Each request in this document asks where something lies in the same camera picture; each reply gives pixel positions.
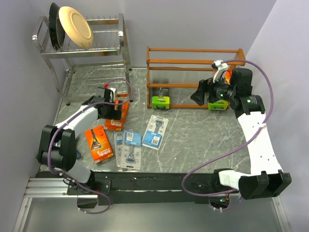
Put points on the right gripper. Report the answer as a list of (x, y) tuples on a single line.
[(198, 95)]

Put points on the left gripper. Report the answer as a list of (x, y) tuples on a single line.
[(114, 114)]

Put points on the orange razor box back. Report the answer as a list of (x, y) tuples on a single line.
[(117, 121)]

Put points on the blue razor blister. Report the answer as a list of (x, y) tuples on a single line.
[(154, 132), (118, 140), (131, 150)]

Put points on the green black razor box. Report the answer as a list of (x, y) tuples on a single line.
[(220, 105), (160, 98)]

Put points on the wooden two-tier shelf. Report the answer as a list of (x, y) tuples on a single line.
[(174, 73)]

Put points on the orange Fusion5 razor box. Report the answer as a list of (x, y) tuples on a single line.
[(223, 74)]

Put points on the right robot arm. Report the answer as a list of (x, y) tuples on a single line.
[(266, 178)]

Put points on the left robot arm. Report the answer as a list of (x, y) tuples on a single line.
[(57, 148)]

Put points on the blue star-shaped dish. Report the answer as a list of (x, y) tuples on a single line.
[(78, 154)]

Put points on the steel dish rack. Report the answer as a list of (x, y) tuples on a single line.
[(78, 72)]

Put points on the cream plate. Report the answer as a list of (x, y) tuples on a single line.
[(76, 27)]

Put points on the black plate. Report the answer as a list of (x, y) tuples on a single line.
[(56, 31)]

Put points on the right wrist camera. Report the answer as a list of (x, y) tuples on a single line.
[(219, 67)]

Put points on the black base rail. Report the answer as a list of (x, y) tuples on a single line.
[(126, 187)]

